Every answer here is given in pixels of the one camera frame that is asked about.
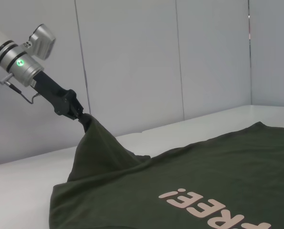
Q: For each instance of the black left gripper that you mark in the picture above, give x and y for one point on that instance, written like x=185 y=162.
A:
x=53 y=95

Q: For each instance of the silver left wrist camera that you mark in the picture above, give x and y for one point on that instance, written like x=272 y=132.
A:
x=42 y=43

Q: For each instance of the dark green FREE t-shirt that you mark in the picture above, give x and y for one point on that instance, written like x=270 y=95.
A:
x=180 y=181

